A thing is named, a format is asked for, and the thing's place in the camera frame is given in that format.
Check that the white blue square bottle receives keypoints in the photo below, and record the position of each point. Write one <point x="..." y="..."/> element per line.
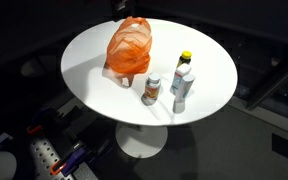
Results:
<point x="178" y="79"/>

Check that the tall white tube bottle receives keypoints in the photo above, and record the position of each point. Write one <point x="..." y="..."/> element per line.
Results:
<point x="186" y="87"/>

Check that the orange plastic bag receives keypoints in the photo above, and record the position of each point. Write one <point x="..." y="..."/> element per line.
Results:
<point x="129" y="50"/>

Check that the dark bottle yellow cap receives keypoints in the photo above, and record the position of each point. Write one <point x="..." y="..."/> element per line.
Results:
<point x="185" y="57"/>

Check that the purple orange clamp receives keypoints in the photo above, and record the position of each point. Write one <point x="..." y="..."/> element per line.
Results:
<point x="69" y="161"/>

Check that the small orange black clamp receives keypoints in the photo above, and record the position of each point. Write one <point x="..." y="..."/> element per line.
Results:
<point x="34" y="129"/>

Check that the perforated metal plate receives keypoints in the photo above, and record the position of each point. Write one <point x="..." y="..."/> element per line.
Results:
<point x="44" y="156"/>

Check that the white table pedestal base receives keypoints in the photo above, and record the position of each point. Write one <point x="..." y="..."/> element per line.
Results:
<point x="140" y="141"/>

